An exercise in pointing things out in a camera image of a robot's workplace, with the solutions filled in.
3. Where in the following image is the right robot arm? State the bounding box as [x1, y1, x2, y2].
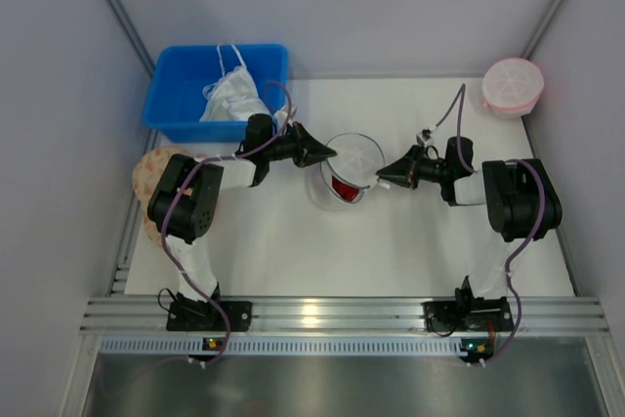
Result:
[376, 137, 563, 313]

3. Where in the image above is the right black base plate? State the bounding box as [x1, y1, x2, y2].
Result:
[424, 298, 514, 337]

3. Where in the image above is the white bra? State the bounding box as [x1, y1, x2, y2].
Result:
[199, 44, 270, 122]

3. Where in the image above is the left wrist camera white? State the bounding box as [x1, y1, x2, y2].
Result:
[273, 105, 297, 132]

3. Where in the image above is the slotted cable duct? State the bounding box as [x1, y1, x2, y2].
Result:
[100, 335, 492, 356]

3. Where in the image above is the blue plastic bin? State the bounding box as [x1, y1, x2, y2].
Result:
[143, 44, 288, 143]

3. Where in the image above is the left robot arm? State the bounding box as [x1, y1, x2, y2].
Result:
[147, 114, 338, 308]

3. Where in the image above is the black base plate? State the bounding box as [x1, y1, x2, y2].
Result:
[166, 289, 252, 332]
[424, 298, 514, 337]

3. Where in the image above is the red bra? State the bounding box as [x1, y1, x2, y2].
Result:
[331, 176, 364, 204]

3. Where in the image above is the pink trimmed mesh laundry bag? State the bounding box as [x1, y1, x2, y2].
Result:
[481, 58, 545, 118]

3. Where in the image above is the floral patterned bra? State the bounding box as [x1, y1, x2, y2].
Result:
[132, 146, 205, 248]

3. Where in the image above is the aluminium mounting rail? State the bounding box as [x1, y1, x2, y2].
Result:
[79, 296, 610, 338]

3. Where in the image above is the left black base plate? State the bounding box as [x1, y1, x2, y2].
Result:
[166, 289, 252, 332]

